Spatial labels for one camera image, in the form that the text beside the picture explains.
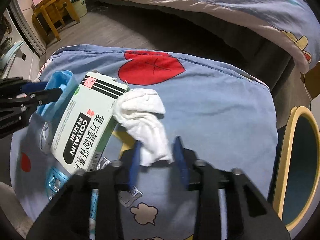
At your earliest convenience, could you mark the white tissue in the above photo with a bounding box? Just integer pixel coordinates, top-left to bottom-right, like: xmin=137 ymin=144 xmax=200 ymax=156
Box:
xmin=113 ymin=88 xmax=174 ymax=167

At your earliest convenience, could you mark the yellow rimmed teal trash bin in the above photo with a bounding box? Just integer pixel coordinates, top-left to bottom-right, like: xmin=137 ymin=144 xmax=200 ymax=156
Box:
xmin=268 ymin=106 xmax=319 ymax=238

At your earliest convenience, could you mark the silver blister pack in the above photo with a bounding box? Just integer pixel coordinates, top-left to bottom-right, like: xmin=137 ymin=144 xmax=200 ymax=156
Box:
xmin=94 ymin=156 xmax=144 ymax=209

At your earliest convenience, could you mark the green white medicine box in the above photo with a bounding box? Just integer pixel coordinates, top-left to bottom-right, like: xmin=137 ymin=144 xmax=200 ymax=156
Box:
xmin=51 ymin=72 xmax=129 ymax=174

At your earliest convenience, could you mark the teal blister pack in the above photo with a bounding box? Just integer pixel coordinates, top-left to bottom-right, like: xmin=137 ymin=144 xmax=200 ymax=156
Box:
xmin=45 ymin=166 xmax=71 ymax=200

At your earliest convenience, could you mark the wooden stool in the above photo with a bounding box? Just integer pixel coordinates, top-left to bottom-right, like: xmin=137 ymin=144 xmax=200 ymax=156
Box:
xmin=31 ymin=0 xmax=80 ymax=44

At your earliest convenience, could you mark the white storage bucket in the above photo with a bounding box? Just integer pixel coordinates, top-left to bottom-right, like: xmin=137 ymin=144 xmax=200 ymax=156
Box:
xmin=70 ymin=0 xmax=87 ymax=18

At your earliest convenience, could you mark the dark grey bed skirt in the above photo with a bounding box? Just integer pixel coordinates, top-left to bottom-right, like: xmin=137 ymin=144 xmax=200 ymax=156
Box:
xmin=86 ymin=0 xmax=310 ymax=127

